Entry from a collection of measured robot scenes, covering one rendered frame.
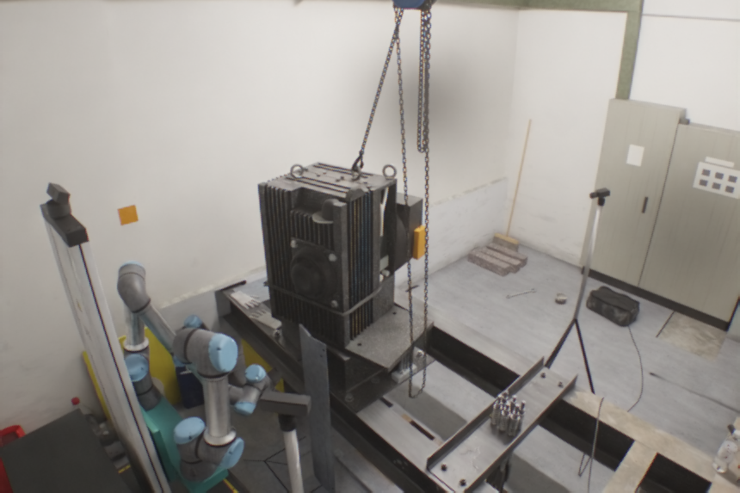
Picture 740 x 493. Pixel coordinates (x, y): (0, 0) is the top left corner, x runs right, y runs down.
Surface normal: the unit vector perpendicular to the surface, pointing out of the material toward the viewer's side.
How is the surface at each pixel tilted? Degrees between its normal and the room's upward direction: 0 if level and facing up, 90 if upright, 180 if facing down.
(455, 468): 0
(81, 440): 0
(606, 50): 90
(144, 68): 90
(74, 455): 0
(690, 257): 90
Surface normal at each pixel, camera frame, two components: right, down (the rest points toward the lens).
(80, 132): 0.66, 0.29
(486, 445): 0.00, -0.92
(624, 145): -0.75, 0.26
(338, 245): -0.57, 0.32
